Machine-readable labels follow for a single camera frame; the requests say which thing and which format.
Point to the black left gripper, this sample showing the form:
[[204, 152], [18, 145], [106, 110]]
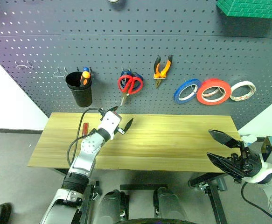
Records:
[[120, 130]]

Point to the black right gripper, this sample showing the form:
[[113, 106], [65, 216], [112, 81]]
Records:
[[250, 164]]

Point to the orange black pliers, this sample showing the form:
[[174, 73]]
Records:
[[159, 73]]

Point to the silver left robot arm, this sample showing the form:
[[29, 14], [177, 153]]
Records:
[[86, 151]]

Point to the white tape roll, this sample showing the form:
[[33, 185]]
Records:
[[236, 96]]

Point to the red tape roll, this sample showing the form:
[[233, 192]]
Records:
[[202, 95]]

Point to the blue tape roll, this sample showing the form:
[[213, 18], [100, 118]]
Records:
[[178, 93]]

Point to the dark grey pegboard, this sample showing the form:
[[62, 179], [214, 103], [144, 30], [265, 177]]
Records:
[[149, 35]]

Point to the grey tape roll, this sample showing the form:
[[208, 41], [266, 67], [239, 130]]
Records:
[[113, 1]]

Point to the black plastic cup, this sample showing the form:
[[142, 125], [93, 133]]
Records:
[[82, 95]]

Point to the orange blue screwdriver in cup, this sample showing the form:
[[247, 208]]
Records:
[[85, 77]]

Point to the dark grey rounded shape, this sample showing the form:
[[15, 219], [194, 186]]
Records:
[[111, 205], [170, 205]]

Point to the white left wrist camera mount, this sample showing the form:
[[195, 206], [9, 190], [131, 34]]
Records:
[[109, 123]]

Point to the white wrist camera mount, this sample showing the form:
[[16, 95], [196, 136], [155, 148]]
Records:
[[254, 179], [109, 123]]

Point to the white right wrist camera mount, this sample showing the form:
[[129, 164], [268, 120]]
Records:
[[254, 179]]

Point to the black table frame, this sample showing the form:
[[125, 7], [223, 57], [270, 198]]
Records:
[[216, 205]]

